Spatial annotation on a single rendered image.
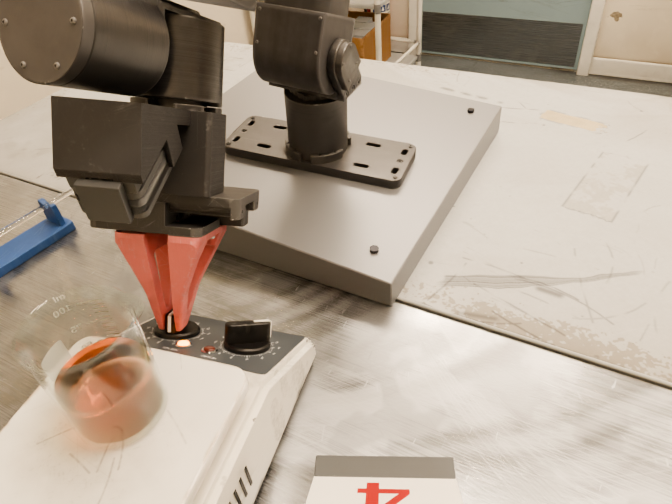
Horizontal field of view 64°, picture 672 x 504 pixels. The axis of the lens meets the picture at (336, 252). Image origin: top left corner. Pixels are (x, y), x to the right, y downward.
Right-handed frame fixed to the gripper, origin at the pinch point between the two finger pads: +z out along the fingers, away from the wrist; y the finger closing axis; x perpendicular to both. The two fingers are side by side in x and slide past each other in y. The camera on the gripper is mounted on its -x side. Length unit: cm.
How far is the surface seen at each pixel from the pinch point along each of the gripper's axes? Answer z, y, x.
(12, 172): -5.4, -32.6, 31.2
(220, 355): 1.4, 4.1, -2.5
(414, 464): 6.9, 17.4, -4.1
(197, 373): 0.6, 4.0, -7.0
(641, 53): -65, 143, 255
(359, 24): -64, 3, 230
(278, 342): 1.4, 7.5, 0.7
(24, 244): 0.1, -21.6, 16.5
